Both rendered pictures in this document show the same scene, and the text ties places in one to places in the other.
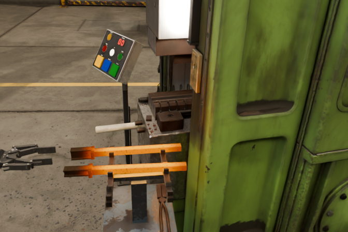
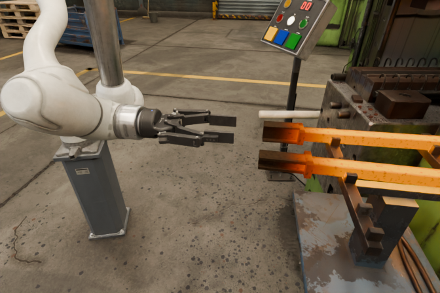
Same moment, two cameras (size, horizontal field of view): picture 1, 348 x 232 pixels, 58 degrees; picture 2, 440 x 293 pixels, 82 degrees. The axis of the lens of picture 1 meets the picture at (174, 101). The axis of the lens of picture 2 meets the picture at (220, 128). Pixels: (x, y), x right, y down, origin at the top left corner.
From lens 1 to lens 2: 0.79 m
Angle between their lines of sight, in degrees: 16
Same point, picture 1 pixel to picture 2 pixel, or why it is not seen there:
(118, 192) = (315, 201)
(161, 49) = not seen: outside the picture
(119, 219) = (329, 251)
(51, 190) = (200, 173)
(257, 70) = not seen: outside the picture
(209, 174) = not seen: outside the picture
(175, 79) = (388, 51)
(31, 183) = (181, 163)
